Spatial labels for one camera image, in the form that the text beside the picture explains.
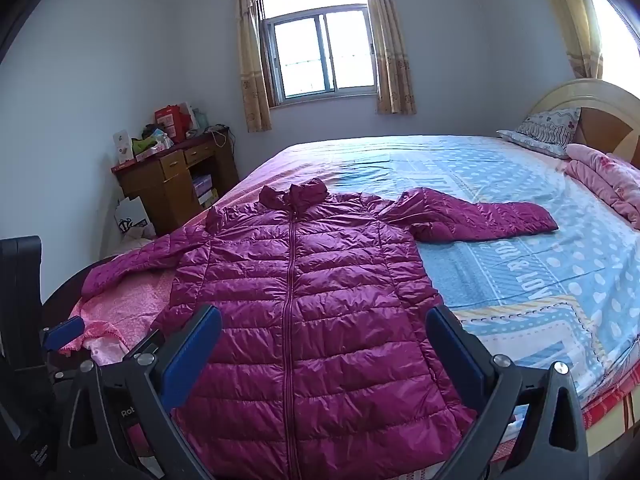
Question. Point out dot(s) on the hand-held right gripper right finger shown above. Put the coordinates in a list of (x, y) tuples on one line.
[(456, 357)]

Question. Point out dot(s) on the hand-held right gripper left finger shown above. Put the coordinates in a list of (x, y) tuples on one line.
[(192, 357)]

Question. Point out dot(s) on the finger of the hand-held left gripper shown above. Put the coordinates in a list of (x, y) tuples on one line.
[(64, 334)]

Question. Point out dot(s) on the magenta quilted down jacket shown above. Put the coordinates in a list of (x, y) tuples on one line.
[(310, 310)]

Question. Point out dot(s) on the blue patterned bed sheet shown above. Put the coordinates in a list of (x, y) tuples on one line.
[(525, 270)]

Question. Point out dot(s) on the white patterned paper bag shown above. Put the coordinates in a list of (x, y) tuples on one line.
[(131, 216)]

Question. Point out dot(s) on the stacked boxes in desk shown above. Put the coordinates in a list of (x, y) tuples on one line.
[(205, 190)]

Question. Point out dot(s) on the brown wooden desk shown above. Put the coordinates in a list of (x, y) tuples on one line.
[(160, 185)]

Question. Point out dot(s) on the white upright box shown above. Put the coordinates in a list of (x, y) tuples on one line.
[(123, 146)]

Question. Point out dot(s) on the flat pink box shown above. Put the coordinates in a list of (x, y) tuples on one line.
[(152, 154)]

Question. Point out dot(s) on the green packet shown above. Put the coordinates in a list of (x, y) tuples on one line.
[(145, 146)]

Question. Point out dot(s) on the pink folded quilt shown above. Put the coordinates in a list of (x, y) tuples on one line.
[(607, 180)]

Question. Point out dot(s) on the patterned pillow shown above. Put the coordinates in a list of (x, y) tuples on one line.
[(545, 130)]

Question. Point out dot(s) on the wooden bed headboard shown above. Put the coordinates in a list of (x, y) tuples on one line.
[(600, 110)]

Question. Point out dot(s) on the yellow patterned curtain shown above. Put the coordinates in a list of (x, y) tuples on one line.
[(252, 60), (390, 45)]

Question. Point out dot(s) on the sliding window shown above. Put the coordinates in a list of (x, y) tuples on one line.
[(320, 45)]

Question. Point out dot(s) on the bright side window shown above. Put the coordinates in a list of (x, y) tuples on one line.
[(617, 45)]

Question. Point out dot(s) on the yellow side curtain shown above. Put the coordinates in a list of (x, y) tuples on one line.
[(575, 20)]

